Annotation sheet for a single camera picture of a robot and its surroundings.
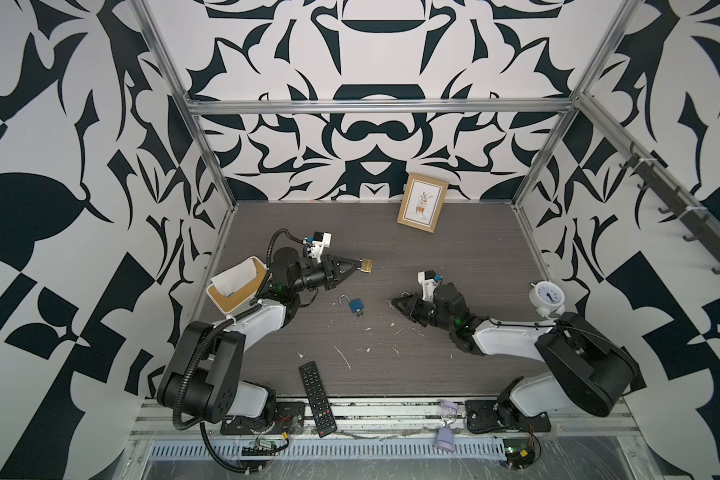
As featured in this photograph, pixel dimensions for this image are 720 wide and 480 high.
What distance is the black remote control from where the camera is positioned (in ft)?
2.43

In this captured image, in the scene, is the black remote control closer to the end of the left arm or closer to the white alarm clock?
the end of the left arm

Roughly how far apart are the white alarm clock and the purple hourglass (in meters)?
0.42

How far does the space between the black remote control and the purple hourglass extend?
252mm

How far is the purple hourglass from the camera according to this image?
27.7 inches

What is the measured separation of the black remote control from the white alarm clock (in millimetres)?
687

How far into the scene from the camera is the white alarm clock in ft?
3.06

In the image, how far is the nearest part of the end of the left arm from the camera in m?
0.73

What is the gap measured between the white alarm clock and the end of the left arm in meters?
0.60

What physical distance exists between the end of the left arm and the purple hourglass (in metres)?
0.41
